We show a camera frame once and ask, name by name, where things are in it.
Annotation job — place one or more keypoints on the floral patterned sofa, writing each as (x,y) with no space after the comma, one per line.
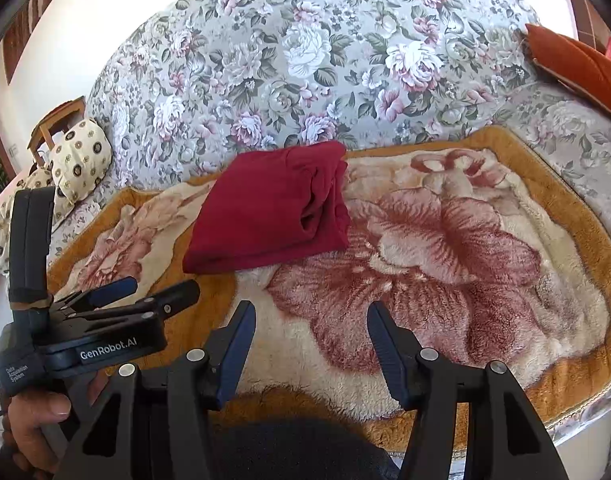
(310,60)

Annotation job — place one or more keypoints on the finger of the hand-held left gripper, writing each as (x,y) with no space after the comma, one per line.
(113,287)
(178,295)

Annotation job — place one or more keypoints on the floral fleece blanket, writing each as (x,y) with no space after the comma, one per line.
(435,260)

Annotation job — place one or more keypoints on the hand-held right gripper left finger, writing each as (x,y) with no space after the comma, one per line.
(235,350)

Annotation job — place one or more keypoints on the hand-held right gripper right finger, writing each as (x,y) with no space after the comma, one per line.
(385,345)

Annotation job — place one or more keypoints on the orange velvet cushion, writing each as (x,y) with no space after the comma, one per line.
(580,70)

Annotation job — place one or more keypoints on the wooden lattice wall panel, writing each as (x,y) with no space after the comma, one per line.
(23,35)

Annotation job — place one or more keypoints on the wooden chair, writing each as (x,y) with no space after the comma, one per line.
(60,110)

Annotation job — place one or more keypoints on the dark red sweater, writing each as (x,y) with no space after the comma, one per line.
(265,210)

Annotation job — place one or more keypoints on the person's left hand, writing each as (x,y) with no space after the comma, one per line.
(35,407)

